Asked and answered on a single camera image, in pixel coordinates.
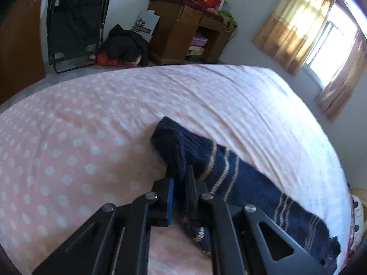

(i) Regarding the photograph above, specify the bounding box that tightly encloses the stack of books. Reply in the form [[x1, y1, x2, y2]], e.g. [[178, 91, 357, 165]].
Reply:
[[186, 34, 209, 61]]

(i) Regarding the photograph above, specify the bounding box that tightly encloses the narrow beige curtain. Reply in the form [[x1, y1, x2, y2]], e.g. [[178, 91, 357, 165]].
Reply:
[[315, 30, 367, 122]]

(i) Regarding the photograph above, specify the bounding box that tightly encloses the white paper bag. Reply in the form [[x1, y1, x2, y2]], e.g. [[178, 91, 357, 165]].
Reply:
[[131, 10, 160, 43]]

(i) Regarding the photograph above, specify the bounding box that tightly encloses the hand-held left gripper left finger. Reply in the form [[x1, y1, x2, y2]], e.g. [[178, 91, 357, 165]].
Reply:
[[31, 178, 175, 275]]

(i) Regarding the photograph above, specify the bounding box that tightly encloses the brown wooden desk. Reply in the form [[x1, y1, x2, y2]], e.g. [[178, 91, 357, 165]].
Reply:
[[148, 0, 238, 65]]

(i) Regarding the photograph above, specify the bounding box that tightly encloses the black jacket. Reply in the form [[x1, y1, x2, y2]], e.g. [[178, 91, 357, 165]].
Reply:
[[102, 24, 150, 68]]

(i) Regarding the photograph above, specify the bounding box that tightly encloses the green bag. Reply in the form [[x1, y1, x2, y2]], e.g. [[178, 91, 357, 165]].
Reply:
[[218, 10, 237, 31]]

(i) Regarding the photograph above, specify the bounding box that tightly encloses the black folding chair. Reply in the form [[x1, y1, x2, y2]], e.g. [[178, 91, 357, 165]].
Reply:
[[47, 0, 113, 74]]

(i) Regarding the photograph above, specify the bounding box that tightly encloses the wide beige curtain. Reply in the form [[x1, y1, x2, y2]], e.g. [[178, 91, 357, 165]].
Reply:
[[252, 0, 336, 75]]

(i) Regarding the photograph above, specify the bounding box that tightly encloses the brown wooden door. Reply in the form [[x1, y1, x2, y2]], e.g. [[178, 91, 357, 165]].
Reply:
[[0, 0, 48, 105]]

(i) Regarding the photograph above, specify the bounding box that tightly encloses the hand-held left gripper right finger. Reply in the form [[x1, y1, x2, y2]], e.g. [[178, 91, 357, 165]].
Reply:
[[185, 165, 329, 275]]

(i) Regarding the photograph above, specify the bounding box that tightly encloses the window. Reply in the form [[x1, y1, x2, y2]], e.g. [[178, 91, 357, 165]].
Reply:
[[301, 3, 359, 88]]

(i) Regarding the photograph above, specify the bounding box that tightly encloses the orange cloth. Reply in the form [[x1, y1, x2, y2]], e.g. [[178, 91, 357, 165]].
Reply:
[[95, 51, 127, 67]]

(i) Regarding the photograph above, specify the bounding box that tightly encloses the cardboard box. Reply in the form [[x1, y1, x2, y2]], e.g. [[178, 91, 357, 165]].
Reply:
[[178, 6, 203, 24], [200, 15, 224, 32]]

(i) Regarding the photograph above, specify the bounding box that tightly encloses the white patterned cloth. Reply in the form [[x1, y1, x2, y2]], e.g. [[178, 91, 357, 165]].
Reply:
[[348, 195, 363, 257]]

